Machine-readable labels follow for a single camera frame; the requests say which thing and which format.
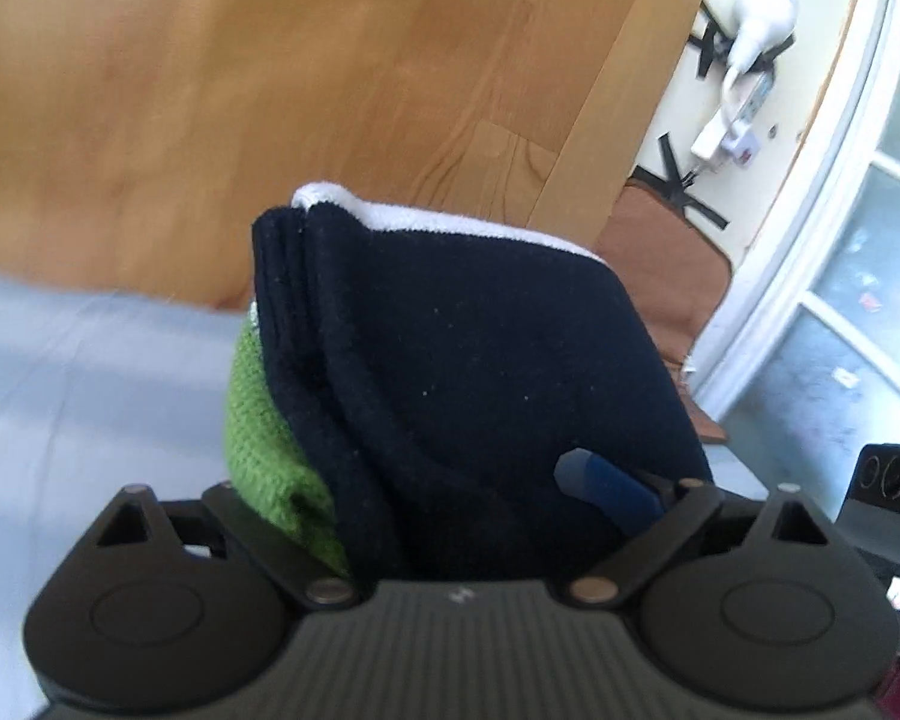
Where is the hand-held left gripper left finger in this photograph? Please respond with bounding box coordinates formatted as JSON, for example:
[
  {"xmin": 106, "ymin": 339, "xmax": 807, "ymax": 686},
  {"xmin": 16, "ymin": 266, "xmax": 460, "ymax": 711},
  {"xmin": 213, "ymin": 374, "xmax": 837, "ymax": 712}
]
[{"xmin": 82, "ymin": 483, "xmax": 362, "ymax": 610}]

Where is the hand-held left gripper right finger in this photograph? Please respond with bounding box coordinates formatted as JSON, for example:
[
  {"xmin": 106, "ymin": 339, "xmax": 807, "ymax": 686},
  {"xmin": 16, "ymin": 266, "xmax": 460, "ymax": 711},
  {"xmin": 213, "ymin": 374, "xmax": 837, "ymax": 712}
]
[{"xmin": 553, "ymin": 448, "xmax": 835, "ymax": 610}]

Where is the green navy white knit sweater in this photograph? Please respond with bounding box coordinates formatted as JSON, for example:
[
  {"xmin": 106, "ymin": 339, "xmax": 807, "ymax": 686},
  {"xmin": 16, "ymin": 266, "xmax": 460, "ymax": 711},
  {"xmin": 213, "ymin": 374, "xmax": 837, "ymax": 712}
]
[{"xmin": 223, "ymin": 180, "xmax": 718, "ymax": 590}]

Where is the brown floor mat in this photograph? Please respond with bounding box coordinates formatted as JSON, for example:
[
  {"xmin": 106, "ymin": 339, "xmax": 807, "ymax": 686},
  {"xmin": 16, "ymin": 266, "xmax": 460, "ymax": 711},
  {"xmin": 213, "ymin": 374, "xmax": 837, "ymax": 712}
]
[{"xmin": 594, "ymin": 181, "xmax": 737, "ymax": 445}]

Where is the blue white striped tablecloth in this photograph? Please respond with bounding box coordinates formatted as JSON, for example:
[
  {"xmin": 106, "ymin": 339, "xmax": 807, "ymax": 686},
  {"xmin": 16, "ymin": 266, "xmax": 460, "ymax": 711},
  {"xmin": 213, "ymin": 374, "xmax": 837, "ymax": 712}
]
[{"xmin": 0, "ymin": 268, "xmax": 271, "ymax": 720}]

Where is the black tape cross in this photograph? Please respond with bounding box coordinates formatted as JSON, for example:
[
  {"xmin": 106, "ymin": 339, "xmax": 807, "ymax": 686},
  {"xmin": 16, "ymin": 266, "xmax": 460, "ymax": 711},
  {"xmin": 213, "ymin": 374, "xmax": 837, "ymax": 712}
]
[{"xmin": 628, "ymin": 130, "xmax": 731, "ymax": 232}]

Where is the white glazed door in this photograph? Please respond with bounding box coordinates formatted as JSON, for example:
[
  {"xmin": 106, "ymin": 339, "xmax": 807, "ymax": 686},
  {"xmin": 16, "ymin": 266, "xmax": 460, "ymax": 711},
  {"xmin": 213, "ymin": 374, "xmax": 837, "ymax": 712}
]
[{"xmin": 688, "ymin": 0, "xmax": 900, "ymax": 466}]

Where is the white plug adapter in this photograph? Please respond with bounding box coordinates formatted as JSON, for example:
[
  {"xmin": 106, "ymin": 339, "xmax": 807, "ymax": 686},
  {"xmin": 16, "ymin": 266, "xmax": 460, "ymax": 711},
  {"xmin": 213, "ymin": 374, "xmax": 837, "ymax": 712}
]
[{"xmin": 690, "ymin": 114, "xmax": 760, "ymax": 167}]

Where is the white wall lamp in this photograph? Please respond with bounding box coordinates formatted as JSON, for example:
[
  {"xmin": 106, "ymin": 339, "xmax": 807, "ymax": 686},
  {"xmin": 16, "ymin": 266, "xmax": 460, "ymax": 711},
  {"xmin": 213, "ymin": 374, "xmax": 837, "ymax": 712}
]
[{"xmin": 723, "ymin": 0, "xmax": 800, "ymax": 70}]

